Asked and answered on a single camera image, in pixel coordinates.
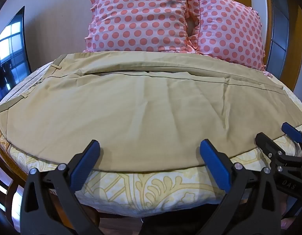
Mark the black flat screen television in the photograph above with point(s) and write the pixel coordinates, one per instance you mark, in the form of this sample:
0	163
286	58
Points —
11	53

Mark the pink polka dot pillow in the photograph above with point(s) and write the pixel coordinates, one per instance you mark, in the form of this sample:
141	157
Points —
141	17
229	29

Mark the khaki pants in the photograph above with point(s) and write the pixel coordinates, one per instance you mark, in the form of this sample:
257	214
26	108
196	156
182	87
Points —
141	107

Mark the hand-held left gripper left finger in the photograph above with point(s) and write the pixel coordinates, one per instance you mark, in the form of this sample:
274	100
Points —
85	158

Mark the wooden framed glass door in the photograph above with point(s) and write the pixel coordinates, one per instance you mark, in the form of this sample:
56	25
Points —
279	24

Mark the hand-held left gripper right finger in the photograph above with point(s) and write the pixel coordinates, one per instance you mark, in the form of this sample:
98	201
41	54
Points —
214	164

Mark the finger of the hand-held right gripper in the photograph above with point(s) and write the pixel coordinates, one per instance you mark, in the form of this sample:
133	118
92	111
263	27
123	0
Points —
291	129
266	145

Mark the yellow patterned bed sheet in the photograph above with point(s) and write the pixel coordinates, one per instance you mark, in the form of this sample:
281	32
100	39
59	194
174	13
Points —
141	188

